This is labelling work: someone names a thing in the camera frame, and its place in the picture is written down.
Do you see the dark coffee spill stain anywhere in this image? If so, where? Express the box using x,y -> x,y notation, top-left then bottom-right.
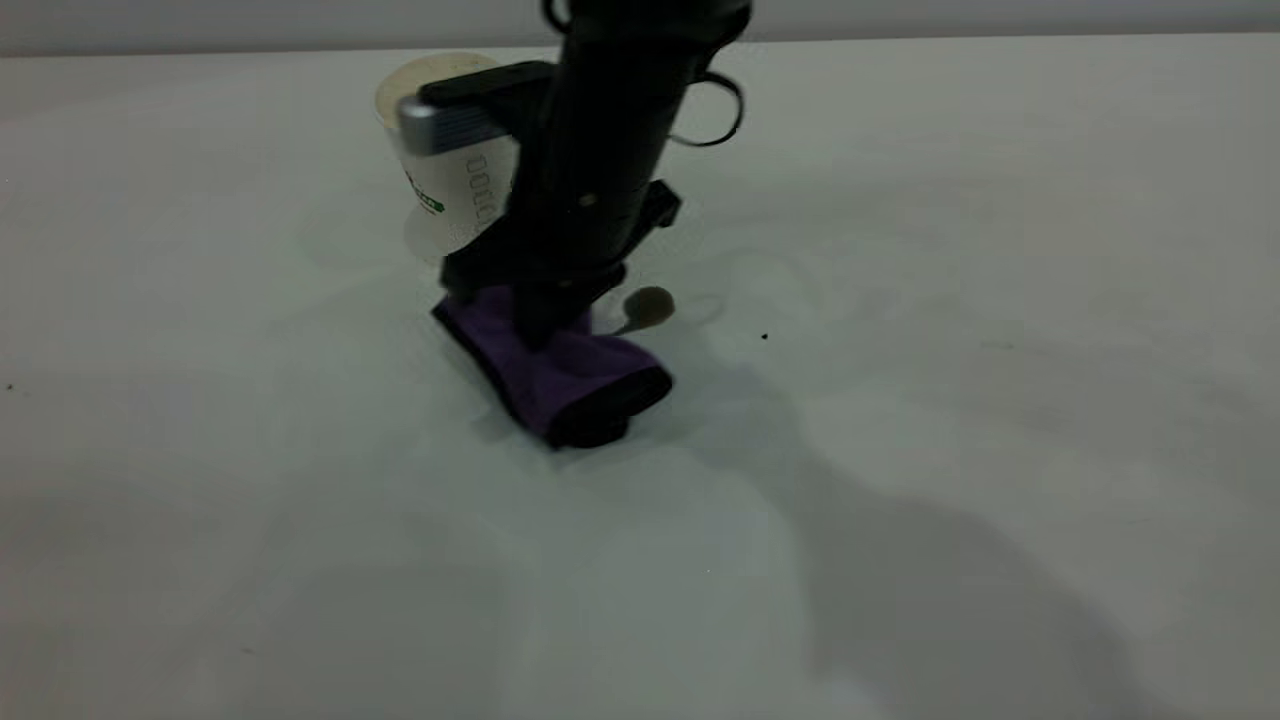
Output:
620,287 -> 677,331

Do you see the purple black-edged microfiber cloth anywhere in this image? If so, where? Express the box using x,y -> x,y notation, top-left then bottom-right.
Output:
431,284 -> 674,450

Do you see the white paper coffee cup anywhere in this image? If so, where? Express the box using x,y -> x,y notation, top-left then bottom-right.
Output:
375,52 -> 523,263

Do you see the silver black wrist camera box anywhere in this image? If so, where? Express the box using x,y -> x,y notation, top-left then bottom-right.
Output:
396,60 -> 557,157

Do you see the black right arm cable loop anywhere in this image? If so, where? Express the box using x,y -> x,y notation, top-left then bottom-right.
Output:
668,72 -> 747,149

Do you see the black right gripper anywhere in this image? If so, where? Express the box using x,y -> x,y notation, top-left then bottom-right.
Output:
439,35 -> 684,352

